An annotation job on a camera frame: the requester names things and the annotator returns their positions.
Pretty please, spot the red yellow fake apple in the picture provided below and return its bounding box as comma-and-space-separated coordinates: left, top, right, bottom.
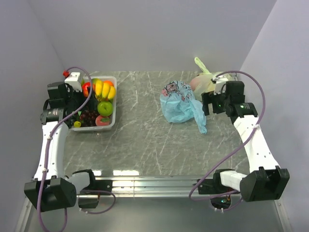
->
82, 82, 90, 98

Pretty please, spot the green fake apple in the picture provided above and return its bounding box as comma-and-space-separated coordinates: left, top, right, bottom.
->
97, 101, 113, 116

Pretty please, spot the pink fake peach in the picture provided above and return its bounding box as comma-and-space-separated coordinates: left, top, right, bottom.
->
95, 115, 110, 127

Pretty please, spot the blue printed plastic bag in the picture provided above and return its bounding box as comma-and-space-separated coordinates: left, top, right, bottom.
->
160, 81, 207, 134

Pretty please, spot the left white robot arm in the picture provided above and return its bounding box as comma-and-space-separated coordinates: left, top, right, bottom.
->
24, 82, 112, 212

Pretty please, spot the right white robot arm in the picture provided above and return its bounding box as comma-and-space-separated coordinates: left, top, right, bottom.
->
202, 80, 290, 202

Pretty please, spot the tied green plastic bag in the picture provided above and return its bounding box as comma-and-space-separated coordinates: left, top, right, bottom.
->
189, 57, 236, 102

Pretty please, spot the small yellow fake fruit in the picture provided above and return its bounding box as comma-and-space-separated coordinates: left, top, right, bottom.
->
73, 121, 82, 128

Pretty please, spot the orange fake fruit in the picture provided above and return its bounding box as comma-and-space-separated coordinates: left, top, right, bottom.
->
103, 80, 114, 86

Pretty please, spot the dark red grape bunch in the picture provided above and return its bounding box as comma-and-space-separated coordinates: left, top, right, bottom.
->
80, 110, 99, 127

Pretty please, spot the green yellow mango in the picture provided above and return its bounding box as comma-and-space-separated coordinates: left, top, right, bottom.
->
92, 78, 100, 85

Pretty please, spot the yellow banana bunch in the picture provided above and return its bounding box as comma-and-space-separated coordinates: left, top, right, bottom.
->
95, 80, 116, 102

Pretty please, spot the white plastic fruit basket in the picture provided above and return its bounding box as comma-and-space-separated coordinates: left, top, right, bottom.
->
71, 76, 117, 132

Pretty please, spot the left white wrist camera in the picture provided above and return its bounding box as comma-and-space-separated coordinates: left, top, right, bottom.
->
64, 72, 83, 92

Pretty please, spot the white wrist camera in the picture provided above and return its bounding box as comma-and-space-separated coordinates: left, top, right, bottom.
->
64, 72, 83, 92
211, 74, 231, 95

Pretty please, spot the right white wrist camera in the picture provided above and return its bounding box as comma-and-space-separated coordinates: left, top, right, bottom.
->
211, 74, 231, 95

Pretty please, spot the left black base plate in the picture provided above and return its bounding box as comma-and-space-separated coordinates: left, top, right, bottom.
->
78, 180, 112, 209

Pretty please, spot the aluminium mounting rail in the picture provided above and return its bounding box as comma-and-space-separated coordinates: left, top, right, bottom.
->
26, 176, 281, 199

